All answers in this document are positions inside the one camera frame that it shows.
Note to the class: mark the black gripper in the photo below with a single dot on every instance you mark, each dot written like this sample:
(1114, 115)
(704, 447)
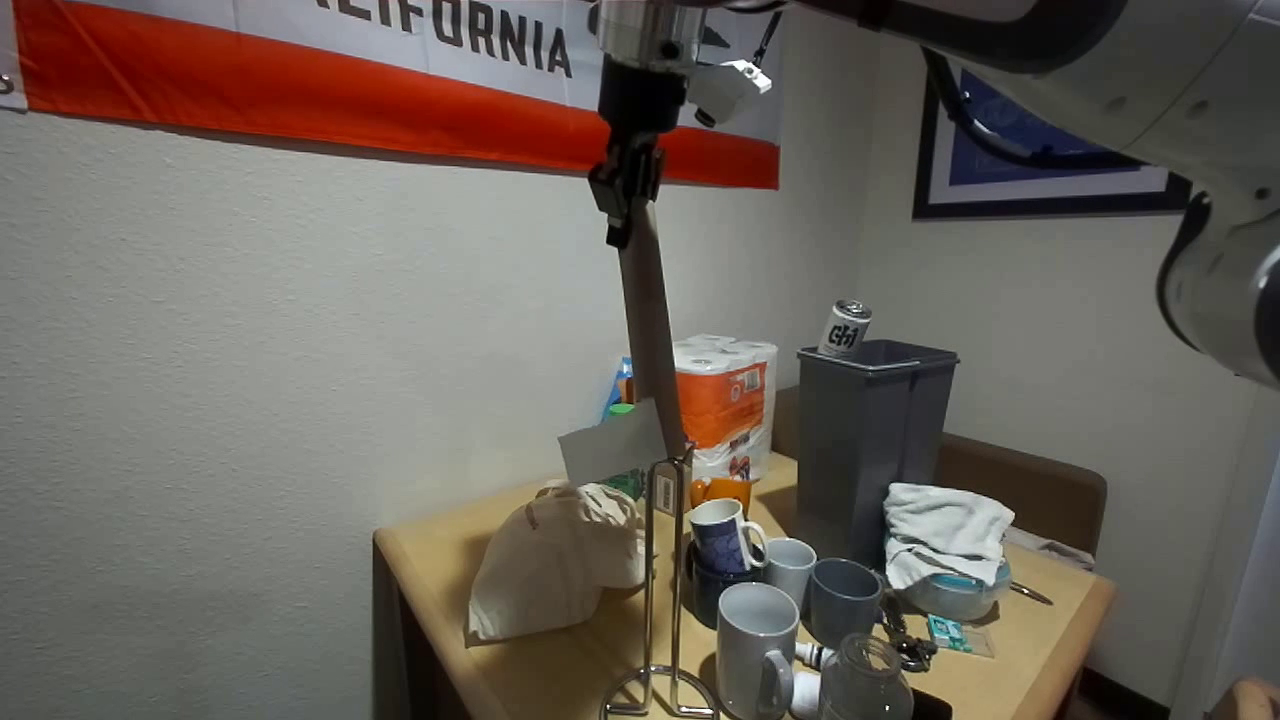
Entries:
(641, 99)

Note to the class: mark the brown cardboard towel roll tube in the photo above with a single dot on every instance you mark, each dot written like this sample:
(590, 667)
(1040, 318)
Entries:
(653, 332)

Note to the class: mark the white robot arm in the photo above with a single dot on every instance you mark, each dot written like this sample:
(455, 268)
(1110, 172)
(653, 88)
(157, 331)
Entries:
(1172, 65)

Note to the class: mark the orange white paper towel pack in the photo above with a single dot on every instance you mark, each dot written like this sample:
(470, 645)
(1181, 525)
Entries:
(724, 402)

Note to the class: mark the grey plastic bin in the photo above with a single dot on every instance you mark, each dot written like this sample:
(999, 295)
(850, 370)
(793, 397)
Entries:
(862, 447)

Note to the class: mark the silver paper towel stand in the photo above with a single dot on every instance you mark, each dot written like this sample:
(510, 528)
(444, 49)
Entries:
(651, 584)

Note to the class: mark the blue spray bottle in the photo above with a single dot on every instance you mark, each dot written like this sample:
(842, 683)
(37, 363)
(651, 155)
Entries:
(623, 382)

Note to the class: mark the silver drink can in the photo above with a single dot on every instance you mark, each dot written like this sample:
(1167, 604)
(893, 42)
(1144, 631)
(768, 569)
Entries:
(847, 331)

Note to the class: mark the orange mug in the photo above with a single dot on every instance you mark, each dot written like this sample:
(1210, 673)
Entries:
(724, 494)

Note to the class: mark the navy and white mug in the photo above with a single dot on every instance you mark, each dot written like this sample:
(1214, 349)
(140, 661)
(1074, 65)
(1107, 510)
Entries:
(721, 542)

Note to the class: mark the California Republic flag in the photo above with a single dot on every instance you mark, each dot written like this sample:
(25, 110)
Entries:
(265, 92)

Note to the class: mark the small white mug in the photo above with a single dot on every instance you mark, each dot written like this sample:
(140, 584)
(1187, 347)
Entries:
(791, 565)

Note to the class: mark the framed blue poster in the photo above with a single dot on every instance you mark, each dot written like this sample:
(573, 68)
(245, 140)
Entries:
(1052, 167)

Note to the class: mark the white crumpled cloth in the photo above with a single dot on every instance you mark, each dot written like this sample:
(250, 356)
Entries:
(946, 525)

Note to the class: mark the dark grey mug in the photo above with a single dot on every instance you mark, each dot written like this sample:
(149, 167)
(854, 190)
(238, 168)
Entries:
(842, 600)

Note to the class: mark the large white mug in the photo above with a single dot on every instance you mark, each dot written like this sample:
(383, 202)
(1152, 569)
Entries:
(755, 645)

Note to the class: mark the small white case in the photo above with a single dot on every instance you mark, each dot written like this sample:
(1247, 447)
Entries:
(809, 683)

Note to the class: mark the clear bowl with lid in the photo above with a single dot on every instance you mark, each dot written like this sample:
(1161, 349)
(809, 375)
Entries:
(957, 600)

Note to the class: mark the black key bunch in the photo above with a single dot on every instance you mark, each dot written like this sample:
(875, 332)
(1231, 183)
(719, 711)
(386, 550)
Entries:
(911, 651)

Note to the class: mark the teal small packet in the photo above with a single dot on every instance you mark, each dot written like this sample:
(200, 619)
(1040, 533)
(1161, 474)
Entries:
(946, 633)

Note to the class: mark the clear glass jar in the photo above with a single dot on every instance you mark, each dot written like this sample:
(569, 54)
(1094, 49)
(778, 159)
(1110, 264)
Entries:
(866, 683)

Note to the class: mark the small metal tool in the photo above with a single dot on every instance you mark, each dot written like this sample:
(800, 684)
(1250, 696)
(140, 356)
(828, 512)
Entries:
(1028, 592)

